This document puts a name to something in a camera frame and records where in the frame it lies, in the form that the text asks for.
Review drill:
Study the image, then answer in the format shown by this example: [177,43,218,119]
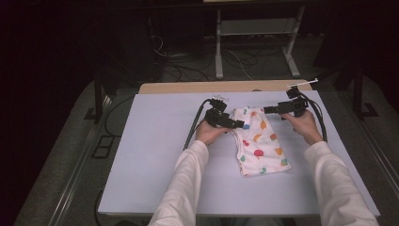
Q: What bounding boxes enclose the wooden table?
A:
[138,79,313,95]

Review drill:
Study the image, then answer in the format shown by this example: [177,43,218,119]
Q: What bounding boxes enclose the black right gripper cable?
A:
[298,89,329,144]

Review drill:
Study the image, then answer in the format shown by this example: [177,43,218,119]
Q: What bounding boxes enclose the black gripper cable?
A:
[298,89,329,144]
[183,98,215,152]

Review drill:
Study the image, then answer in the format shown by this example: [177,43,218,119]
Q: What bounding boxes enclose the metal floor rail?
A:
[46,95,115,226]
[356,119,399,192]

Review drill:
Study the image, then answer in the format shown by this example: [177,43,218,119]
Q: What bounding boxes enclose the tangle of black floor cables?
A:
[147,29,218,83]

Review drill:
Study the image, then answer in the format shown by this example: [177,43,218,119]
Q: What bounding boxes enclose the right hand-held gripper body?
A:
[277,78,319,118]

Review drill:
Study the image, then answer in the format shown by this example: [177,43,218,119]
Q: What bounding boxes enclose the pale lilac table board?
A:
[97,89,381,218]

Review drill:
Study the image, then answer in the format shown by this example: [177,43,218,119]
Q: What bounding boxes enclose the person's right hand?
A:
[280,109,325,147]

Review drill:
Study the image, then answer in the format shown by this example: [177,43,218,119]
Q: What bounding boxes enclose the black floor cable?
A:
[93,187,105,226]
[104,94,136,137]

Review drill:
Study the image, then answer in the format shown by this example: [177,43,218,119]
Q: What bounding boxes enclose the white fruit print pants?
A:
[230,106,292,178]

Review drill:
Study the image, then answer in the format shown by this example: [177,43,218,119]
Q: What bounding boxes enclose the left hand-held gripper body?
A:
[204,93,234,129]

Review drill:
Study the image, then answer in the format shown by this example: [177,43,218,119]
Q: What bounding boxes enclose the white metal stand frame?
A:
[214,5,307,80]

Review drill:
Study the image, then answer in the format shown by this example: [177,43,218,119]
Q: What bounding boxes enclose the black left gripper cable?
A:
[183,98,215,152]

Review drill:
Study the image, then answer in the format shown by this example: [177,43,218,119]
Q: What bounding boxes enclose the black floor socket frame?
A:
[90,135,117,160]

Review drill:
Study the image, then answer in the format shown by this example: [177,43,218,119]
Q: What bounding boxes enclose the white floor cable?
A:
[225,49,254,81]

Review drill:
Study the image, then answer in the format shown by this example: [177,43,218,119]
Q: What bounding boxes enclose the person's left hand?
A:
[195,120,232,147]

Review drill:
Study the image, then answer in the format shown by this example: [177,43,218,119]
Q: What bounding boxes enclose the black metal stand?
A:
[351,60,379,121]
[84,71,111,124]

